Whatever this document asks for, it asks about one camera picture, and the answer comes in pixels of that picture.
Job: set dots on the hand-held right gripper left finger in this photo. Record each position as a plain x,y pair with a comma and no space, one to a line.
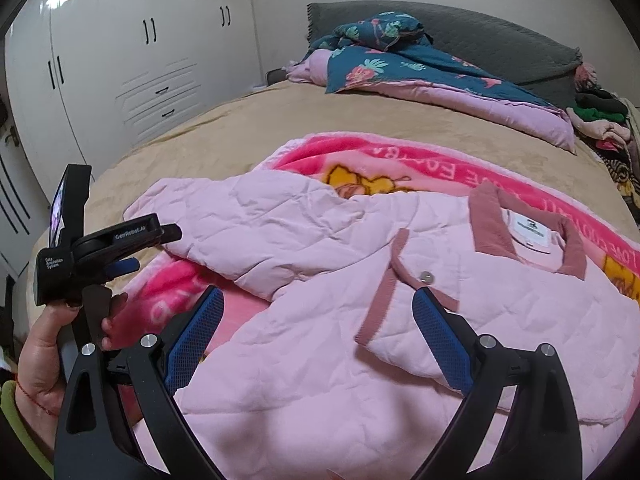
192,345

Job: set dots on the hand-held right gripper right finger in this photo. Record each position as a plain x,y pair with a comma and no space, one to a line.
440,340

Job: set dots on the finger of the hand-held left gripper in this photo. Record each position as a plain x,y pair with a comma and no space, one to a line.
124,267
170,234

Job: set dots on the pink quilted jacket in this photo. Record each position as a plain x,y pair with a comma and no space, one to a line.
350,310

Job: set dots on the person's left forearm green sleeve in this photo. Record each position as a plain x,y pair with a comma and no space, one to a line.
22,430

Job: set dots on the pile of clothes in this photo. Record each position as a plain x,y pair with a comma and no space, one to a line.
607,125

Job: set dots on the person's left hand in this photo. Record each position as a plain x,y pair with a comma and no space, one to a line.
42,355

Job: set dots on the beige bed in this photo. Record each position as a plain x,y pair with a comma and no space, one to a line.
210,125

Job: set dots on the white wardrobe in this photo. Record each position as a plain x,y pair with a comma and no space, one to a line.
125,50

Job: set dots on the grey bedside stool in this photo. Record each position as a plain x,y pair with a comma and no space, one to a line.
275,76

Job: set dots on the pink printed blanket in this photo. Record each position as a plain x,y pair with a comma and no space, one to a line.
380,157

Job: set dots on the teal floral duvet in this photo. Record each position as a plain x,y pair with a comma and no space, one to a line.
450,80

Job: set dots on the teal floral pillow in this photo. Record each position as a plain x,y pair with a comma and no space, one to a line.
385,27

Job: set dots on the grey padded headboard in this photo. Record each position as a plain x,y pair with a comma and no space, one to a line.
490,35

